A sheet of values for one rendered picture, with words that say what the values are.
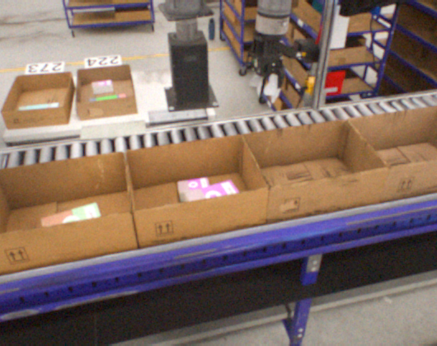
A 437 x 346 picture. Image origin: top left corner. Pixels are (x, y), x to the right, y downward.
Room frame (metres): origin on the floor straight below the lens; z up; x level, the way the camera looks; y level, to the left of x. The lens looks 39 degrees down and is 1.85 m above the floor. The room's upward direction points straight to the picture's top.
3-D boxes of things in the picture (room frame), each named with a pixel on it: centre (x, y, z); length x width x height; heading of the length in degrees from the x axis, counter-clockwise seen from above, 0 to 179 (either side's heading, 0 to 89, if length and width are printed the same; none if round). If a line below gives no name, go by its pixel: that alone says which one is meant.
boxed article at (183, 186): (1.08, 0.10, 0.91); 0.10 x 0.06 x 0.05; 103
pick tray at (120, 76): (1.99, 0.62, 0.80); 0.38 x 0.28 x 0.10; 14
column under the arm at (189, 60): (2.01, 0.18, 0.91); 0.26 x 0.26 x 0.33; 11
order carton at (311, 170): (1.12, -0.28, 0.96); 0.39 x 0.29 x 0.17; 104
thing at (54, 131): (2.02, 0.59, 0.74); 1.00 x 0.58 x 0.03; 101
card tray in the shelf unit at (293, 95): (2.64, -0.66, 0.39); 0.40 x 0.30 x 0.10; 15
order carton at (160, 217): (1.02, 0.10, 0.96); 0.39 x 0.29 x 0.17; 104
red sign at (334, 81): (1.96, -0.53, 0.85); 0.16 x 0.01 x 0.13; 104
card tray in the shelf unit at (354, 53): (2.63, -0.66, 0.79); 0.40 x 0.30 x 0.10; 16
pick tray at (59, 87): (1.90, 0.92, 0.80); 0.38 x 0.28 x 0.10; 10
